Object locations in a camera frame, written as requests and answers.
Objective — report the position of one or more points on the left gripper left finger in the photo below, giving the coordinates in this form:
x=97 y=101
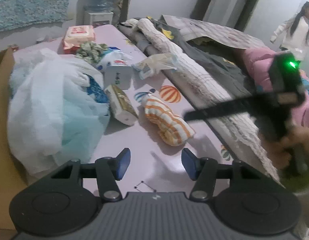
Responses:
x=109 y=170

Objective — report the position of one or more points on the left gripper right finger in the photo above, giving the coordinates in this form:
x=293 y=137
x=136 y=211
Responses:
x=203 y=172

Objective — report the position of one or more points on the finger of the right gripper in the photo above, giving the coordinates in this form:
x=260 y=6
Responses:
x=225 y=108

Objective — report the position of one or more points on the orange striped cloth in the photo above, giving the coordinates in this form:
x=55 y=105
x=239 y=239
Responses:
x=173 y=130

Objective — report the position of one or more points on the gold tissue pack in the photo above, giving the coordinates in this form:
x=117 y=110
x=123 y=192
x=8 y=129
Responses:
x=121 y=106

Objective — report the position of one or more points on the white square wipes pack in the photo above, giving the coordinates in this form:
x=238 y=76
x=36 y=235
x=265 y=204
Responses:
x=120 y=76

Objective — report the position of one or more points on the blue white tissue pack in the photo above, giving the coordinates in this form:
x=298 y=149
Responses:
x=112 y=57

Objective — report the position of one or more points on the pink pillow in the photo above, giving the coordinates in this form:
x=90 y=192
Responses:
x=279 y=71

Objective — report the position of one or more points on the dark grey bed sheet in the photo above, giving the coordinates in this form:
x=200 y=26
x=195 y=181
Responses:
x=218 y=60

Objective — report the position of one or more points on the person in white top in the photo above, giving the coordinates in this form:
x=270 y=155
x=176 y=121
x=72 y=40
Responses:
x=296 y=31

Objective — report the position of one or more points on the large white plastic bag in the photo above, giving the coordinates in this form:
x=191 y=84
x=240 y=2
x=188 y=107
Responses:
x=58 y=110

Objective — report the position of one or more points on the grey checkered quilt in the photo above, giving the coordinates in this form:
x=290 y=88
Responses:
x=193 y=29

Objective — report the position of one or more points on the brown cardboard box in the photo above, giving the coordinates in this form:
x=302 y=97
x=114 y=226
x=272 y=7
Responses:
x=12 y=174

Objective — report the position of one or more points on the clear plastic wrapper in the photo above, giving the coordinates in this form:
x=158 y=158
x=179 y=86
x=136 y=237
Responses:
x=154 y=64

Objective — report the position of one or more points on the green fabric scrunchie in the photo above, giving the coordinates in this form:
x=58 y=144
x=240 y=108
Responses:
x=91 y=52

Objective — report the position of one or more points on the pink wet wipes pack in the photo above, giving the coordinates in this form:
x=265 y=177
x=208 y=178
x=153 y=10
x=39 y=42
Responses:
x=77 y=35

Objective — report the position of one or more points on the white water dispenser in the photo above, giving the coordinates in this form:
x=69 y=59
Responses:
x=97 y=18

